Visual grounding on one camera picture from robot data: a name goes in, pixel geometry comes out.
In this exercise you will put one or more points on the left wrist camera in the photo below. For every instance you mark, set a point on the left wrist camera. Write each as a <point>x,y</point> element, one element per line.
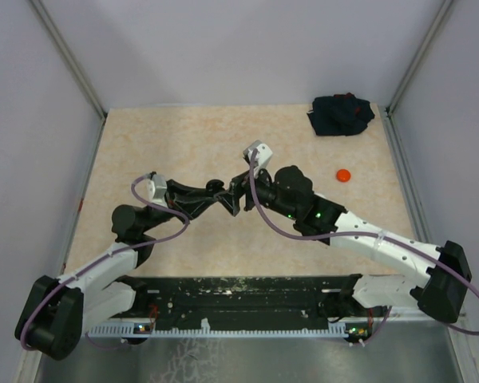
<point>157,189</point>

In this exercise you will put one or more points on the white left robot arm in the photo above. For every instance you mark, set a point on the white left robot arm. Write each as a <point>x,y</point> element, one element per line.
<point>59,311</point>

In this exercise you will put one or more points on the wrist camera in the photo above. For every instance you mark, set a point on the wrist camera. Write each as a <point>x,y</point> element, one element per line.
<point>259,153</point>
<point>157,189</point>

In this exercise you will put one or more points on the dark crumpled cloth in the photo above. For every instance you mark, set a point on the dark crumpled cloth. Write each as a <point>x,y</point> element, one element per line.
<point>340,115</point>

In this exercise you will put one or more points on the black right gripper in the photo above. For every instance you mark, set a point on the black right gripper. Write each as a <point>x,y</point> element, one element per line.
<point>229,199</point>

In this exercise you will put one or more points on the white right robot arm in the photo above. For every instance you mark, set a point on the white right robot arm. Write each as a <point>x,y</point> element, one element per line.
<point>428,277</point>

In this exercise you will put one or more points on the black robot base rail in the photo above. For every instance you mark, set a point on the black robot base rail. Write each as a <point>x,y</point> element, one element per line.
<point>247,303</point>

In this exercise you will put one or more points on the orange earbud charging case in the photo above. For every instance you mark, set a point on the orange earbud charging case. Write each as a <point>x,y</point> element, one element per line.
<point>343,175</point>

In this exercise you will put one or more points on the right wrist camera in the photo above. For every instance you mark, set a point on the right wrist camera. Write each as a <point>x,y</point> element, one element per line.
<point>259,153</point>

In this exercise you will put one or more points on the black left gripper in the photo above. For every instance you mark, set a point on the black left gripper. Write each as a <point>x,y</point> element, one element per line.
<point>177,190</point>

